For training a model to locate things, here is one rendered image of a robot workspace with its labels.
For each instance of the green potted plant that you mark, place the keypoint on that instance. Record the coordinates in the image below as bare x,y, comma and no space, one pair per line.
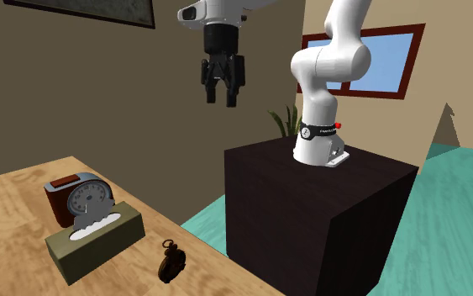
289,123

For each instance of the olive green tissue box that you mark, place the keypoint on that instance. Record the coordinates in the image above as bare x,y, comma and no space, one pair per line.
97,250

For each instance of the dark framed wall picture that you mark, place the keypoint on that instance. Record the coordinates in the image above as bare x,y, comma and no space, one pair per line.
97,9

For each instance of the red framed window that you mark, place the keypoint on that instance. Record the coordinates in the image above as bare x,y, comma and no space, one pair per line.
387,61

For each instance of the dark robot stand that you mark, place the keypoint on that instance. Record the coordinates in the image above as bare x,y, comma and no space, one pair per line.
285,213

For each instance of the red and grey alarm clock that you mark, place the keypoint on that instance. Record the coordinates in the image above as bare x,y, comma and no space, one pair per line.
56,201

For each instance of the dark brown pocket watch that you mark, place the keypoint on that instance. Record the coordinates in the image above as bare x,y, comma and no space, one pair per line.
171,264

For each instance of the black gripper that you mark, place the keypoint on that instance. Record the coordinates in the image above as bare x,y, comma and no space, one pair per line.
221,41

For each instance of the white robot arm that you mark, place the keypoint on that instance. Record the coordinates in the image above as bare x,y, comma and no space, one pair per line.
326,65

